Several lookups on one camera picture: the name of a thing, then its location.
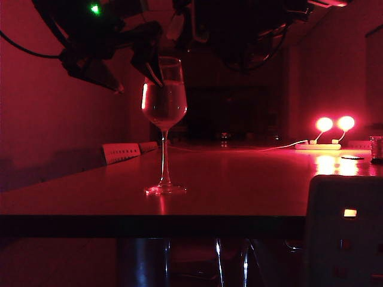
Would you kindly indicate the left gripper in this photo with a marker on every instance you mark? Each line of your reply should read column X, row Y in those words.
column 143, row 36

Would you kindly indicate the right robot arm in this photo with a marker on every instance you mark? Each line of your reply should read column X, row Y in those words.
column 269, row 15

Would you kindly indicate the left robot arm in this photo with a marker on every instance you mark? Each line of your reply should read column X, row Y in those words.
column 80, row 21

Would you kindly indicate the clear stemmed wine glass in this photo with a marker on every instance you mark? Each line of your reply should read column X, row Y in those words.
column 164, row 107

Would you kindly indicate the white perforated chair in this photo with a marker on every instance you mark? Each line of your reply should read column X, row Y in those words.
column 148, row 147
column 121, row 153
column 359, row 145

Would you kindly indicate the small glass jar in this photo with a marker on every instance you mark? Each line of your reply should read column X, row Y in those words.
column 225, row 140

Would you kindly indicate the thick chrome table leg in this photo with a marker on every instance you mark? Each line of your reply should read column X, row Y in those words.
column 143, row 263

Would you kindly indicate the round usb lamp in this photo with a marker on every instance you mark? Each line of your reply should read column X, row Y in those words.
column 346, row 122
column 324, row 124

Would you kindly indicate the white power strip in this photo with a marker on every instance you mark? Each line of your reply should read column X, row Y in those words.
column 317, row 146

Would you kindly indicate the thin chrome leg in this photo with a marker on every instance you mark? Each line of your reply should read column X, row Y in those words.
column 220, row 263
column 246, row 266

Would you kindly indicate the small flat card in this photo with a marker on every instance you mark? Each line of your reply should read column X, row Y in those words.
column 353, row 157

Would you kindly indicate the clear glass tumbler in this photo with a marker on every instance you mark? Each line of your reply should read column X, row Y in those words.
column 377, row 146

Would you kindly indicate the dark box with lit button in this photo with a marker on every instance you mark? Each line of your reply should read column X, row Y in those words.
column 335, row 239

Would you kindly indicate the dark wall screen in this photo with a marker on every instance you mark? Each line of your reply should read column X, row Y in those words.
column 230, row 113

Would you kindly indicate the dark door frame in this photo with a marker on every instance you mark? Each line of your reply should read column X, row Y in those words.
column 375, row 74

